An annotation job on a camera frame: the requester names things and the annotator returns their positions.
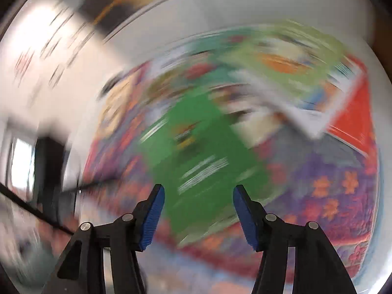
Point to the bright green book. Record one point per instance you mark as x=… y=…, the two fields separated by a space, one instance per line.
x=202 y=147

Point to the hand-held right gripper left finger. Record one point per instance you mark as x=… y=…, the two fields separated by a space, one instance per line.
x=152 y=218

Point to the red book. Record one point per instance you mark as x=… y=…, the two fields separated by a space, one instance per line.
x=352 y=113

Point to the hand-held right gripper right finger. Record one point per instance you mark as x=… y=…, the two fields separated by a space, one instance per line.
x=245 y=218

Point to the white wall chart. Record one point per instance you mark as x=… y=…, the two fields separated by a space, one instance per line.
x=58 y=43

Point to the light green illustrated book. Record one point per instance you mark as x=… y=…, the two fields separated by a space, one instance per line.
x=284 y=64

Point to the floral purple blanket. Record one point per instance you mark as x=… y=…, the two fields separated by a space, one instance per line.
x=321 y=171

